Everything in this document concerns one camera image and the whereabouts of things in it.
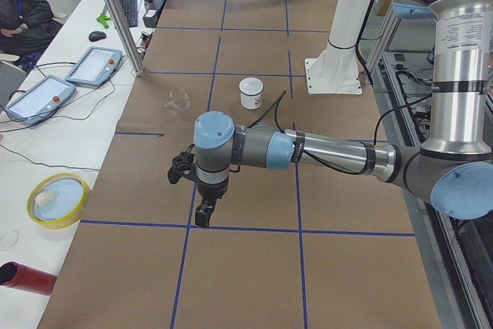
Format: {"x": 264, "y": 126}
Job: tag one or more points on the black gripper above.
{"x": 211, "y": 190}

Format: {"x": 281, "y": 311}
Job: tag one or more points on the clear plastic funnel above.
{"x": 178, "y": 100}

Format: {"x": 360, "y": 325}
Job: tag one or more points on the white enamel cup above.
{"x": 251, "y": 102}

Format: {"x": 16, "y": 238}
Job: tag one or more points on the white eraser block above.
{"x": 44, "y": 198}

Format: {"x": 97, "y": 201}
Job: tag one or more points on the yellow tape roll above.
{"x": 72, "y": 193}

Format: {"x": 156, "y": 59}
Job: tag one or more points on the far blue teach pendant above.
{"x": 95, "y": 67}

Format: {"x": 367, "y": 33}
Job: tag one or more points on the blue teach pendant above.
{"x": 95, "y": 67}
{"x": 41, "y": 101}

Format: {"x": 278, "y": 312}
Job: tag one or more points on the near blue teach pendant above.
{"x": 41, "y": 101}

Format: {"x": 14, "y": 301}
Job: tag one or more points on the clear round dish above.
{"x": 9, "y": 239}

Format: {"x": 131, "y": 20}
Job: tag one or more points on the red cylinder tube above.
{"x": 21, "y": 277}

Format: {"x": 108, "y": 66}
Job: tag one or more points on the black power box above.
{"x": 152, "y": 13}

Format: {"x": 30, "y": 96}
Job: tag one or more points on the black computer mouse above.
{"x": 96, "y": 36}

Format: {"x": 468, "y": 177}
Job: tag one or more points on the green plastic toy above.
{"x": 104, "y": 20}

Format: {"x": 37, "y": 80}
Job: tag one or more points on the black keyboard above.
{"x": 130, "y": 11}

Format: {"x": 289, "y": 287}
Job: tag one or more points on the seated person in black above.
{"x": 27, "y": 29}

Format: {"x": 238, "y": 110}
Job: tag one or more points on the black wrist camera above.
{"x": 183, "y": 167}

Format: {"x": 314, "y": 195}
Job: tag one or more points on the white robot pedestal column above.
{"x": 335, "y": 70}

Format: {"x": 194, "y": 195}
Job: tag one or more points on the aluminium frame post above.
{"x": 125, "y": 36}

